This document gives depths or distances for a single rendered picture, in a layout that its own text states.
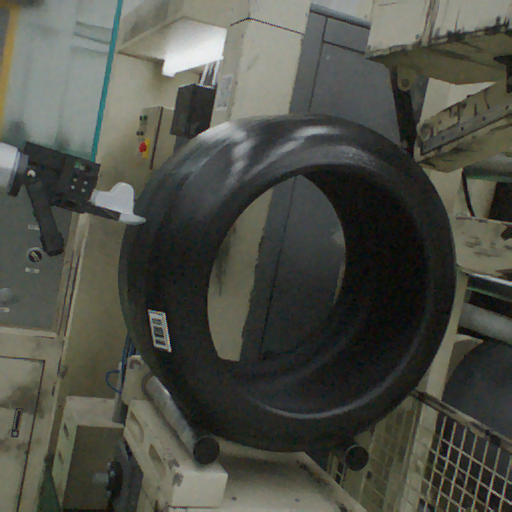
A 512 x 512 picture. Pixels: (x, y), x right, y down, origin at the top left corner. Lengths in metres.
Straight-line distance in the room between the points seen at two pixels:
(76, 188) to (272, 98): 0.55
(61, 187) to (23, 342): 0.70
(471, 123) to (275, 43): 0.42
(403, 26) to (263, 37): 0.28
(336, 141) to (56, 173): 0.43
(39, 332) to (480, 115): 1.08
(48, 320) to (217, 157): 0.82
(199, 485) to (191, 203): 0.45
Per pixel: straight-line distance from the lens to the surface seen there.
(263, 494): 1.37
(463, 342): 2.12
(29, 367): 1.80
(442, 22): 1.42
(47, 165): 1.16
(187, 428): 1.27
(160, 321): 1.12
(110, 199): 1.17
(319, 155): 1.17
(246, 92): 1.54
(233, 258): 1.55
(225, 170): 1.13
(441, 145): 1.55
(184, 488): 1.24
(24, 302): 1.81
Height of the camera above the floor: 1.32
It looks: 5 degrees down
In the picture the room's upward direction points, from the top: 11 degrees clockwise
